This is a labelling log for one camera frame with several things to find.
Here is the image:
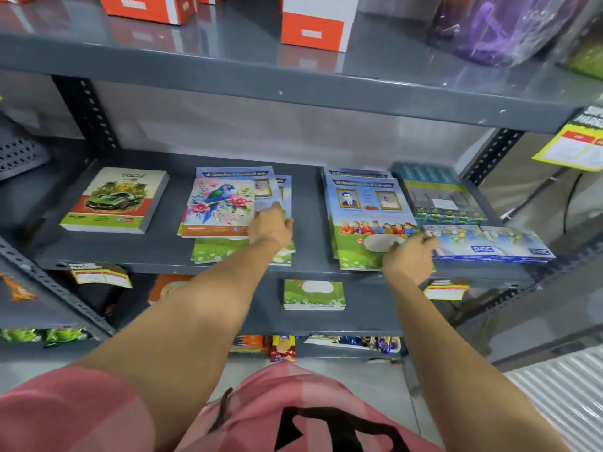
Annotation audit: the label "person's right hand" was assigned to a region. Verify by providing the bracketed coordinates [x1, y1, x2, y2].
[382, 233, 440, 286]

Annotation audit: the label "person's left hand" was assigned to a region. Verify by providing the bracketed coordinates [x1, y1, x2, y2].
[248, 202, 294, 253]

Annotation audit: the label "person's left forearm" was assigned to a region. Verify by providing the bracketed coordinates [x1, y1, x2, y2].
[71, 240, 284, 452]

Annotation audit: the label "person's right forearm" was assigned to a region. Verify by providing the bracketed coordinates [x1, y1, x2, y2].
[384, 272, 572, 452]

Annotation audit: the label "blue white cartoon box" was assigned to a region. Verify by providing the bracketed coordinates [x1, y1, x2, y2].
[480, 226, 557, 264]
[422, 225, 495, 262]

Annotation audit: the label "blue green notebook stack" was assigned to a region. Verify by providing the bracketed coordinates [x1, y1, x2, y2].
[190, 166, 296, 267]
[322, 167, 436, 272]

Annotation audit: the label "dark teal boxed pack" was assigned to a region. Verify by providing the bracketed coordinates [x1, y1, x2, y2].
[391, 162, 489, 226]

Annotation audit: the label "yellow shelf price label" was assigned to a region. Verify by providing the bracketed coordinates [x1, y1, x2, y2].
[70, 263, 133, 289]
[423, 279, 470, 302]

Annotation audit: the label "parrot cover notebook stack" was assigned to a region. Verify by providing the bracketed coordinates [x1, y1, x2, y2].
[177, 178, 256, 240]

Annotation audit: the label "small green notebook stack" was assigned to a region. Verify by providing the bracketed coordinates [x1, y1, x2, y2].
[283, 279, 346, 311]

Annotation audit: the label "blue white snack packets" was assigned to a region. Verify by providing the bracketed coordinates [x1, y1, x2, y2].
[304, 335, 402, 355]

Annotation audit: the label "orange cover book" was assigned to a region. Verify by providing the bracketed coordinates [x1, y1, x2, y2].
[147, 274, 195, 305]

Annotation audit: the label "grey metal shelf rack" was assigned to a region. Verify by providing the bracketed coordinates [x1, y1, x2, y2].
[0, 0, 603, 368]

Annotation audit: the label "green car cover notebook stack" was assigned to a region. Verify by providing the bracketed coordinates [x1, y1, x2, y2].
[59, 167, 170, 234]

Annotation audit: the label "large yellow hanging price tag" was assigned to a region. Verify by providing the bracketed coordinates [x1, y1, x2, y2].
[532, 105, 603, 173]

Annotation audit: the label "orange white carton box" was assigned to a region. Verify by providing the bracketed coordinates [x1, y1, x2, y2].
[281, 0, 360, 53]
[99, 0, 198, 26]

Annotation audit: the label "white corrugated panel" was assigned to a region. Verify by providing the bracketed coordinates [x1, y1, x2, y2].
[503, 346, 603, 452]

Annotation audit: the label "purple plastic wrapped item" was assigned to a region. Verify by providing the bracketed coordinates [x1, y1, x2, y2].
[428, 0, 582, 67]

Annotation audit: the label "green plastic wrapped item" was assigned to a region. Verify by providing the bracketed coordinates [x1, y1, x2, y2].
[563, 21, 603, 81]

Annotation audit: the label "green snack packets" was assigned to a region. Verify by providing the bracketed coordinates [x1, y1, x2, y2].
[0, 328, 92, 349]

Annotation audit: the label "grey perforated plastic basket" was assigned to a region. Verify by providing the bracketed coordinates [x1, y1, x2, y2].
[0, 115, 51, 181]

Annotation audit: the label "pink printed shirt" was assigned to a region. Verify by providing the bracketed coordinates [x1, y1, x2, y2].
[0, 361, 444, 452]

